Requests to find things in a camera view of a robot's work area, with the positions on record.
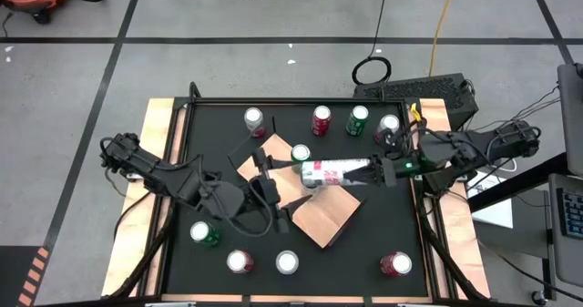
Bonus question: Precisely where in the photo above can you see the black computer tower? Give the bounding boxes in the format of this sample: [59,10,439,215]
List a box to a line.
[353,72,480,121]

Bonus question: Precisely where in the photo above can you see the grey keyboard tray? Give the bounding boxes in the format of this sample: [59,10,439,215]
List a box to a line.
[547,172,583,289]

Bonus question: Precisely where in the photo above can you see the wooden board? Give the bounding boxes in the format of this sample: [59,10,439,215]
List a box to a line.
[226,114,363,250]

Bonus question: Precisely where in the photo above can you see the green Sprite can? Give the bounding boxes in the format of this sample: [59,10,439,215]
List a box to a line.
[189,220,222,248]
[344,104,371,138]
[290,143,312,167]

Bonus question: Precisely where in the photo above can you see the white printed paper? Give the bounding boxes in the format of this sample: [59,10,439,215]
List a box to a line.
[468,169,515,230]

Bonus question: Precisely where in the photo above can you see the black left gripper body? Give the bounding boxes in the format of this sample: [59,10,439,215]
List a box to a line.
[248,147,292,235]

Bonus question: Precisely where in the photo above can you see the grey flat panel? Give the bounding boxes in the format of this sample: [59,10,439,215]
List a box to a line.
[557,62,583,179]

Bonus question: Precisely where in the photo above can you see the black desk support bar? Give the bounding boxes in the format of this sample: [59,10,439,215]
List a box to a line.
[467,151,569,213]

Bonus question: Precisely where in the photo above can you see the red cola can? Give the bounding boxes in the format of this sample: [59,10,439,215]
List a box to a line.
[379,251,414,278]
[226,249,255,275]
[311,105,333,138]

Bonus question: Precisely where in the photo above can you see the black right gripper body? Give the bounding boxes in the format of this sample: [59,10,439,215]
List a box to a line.
[373,155,398,189]

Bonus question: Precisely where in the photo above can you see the dark computer keyboard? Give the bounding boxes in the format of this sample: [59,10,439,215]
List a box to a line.
[558,187,583,240]

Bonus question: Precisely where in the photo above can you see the black coiled cable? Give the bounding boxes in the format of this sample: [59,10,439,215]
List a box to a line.
[351,0,394,87]

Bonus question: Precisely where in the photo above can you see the pink silver sparkling water can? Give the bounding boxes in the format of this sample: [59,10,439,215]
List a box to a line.
[274,250,301,276]
[243,106,267,138]
[373,113,401,145]

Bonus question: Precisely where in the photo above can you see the yellow cable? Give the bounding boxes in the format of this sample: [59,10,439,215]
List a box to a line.
[427,0,458,78]

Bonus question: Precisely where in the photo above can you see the silver Celsius energy drink can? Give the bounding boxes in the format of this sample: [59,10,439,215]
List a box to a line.
[299,158,375,190]

